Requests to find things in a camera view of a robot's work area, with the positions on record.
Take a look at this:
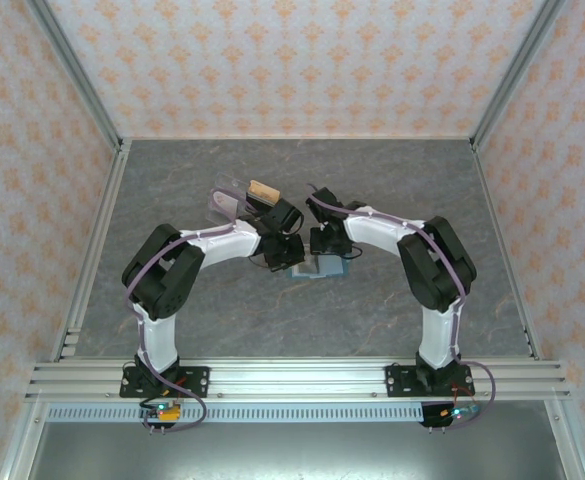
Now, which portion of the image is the pale pink card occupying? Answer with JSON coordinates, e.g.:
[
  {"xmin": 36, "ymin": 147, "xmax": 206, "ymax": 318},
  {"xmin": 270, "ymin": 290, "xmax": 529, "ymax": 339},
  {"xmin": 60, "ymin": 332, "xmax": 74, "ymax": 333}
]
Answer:
[{"xmin": 210, "ymin": 195, "xmax": 239, "ymax": 215}]

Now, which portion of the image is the aluminium table side rail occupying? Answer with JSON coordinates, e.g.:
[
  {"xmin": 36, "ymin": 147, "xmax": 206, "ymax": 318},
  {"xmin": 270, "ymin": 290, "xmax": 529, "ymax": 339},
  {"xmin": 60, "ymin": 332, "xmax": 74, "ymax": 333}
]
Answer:
[
  {"xmin": 471, "ymin": 142, "xmax": 544, "ymax": 361},
  {"xmin": 46, "ymin": 139, "xmax": 134, "ymax": 362}
]

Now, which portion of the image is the grey slotted cable duct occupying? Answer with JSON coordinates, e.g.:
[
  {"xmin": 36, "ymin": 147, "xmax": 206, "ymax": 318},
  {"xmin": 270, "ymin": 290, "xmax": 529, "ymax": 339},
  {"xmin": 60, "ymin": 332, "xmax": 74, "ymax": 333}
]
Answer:
[{"xmin": 45, "ymin": 405, "xmax": 549, "ymax": 425}]

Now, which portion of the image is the aluminium frame leg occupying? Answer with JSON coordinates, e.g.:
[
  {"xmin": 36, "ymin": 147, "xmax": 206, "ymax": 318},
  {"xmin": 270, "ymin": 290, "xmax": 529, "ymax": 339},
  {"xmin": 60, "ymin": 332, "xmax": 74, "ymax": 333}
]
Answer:
[
  {"xmin": 0, "ymin": 399, "xmax": 49, "ymax": 480},
  {"xmin": 544, "ymin": 399, "xmax": 585, "ymax": 480}
]

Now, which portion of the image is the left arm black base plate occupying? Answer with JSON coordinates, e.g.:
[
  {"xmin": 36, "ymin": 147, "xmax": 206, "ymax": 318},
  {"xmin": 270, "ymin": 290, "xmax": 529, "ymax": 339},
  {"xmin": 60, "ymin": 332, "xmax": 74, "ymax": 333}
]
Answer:
[{"xmin": 119, "ymin": 366, "xmax": 211, "ymax": 399}]

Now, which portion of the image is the aluminium mounting rail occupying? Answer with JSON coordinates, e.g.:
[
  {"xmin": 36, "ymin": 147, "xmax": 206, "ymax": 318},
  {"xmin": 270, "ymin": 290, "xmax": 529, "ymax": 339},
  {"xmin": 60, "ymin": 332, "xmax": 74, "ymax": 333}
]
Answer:
[{"xmin": 24, "ymin": 358, "xmax": 573, "ymax": 402}]

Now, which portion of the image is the orange card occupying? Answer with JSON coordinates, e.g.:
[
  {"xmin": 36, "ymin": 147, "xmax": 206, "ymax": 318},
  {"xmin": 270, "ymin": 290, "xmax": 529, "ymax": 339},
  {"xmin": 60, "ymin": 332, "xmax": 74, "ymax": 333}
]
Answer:
[{"xmin": 246, "ymin": 179, "xmax": 281, "ymax": 208}]

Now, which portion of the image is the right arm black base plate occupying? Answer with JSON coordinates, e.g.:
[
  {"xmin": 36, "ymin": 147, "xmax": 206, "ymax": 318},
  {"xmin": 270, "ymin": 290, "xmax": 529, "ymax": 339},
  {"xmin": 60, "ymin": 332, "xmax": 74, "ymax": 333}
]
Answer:
[{"xmin": 384, "ymin": 364, "xmax": 474, "ymax": 399}]

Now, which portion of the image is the aluminium frame post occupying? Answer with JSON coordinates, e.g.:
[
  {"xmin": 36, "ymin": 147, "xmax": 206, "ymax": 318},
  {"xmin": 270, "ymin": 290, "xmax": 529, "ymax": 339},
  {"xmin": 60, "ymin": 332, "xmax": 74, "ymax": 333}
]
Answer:
[
  {"xmin": 471, "ymin": 0, "xmax": 569, "ymax": 152},
  {"xmin": 24, "ymin": 0, "xmax": 125, "ymax": 152}
]

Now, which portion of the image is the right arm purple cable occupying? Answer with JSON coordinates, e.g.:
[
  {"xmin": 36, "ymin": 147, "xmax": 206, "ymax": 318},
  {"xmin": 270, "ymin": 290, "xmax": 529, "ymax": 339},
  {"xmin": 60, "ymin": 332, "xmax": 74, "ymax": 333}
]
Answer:
[{"xmin": 305, "ymin": 194, "xmax": 498, "ymax": 433}]

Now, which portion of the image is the teal leather card holder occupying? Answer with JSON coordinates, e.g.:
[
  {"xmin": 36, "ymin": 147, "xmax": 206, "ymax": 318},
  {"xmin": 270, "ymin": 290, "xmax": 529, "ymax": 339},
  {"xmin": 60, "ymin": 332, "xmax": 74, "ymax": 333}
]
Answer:
[{"xmin": 288, "ymin": 254, "xmax": 349, "ymax": 282}]

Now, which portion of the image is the grey metal panel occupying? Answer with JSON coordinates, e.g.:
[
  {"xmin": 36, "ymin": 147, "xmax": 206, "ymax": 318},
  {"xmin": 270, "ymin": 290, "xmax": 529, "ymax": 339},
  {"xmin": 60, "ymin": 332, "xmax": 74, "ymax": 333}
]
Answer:
[{"xmin": 26, "ymin": 422, "xmax": 573, "ymax": 480}]

